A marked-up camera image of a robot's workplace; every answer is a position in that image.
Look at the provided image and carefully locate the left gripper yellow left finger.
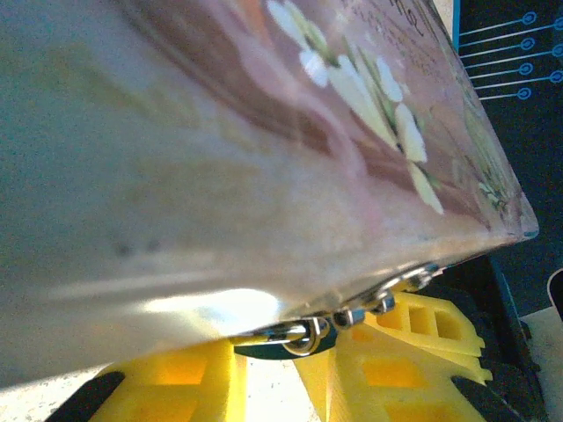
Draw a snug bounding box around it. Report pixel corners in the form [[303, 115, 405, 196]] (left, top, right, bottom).
[[89, 338, 248, 422]]

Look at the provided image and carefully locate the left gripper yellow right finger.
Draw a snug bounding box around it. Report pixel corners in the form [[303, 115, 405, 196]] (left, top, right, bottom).
[[293, 338, 490, 422]]

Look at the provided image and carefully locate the dark panel with white lines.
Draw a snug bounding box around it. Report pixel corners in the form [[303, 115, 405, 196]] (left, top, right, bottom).
[[428, 0, 563, 318]]

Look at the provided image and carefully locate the flower print box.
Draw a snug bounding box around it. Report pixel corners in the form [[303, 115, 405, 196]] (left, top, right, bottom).
[[0, 0, 540, 388]]

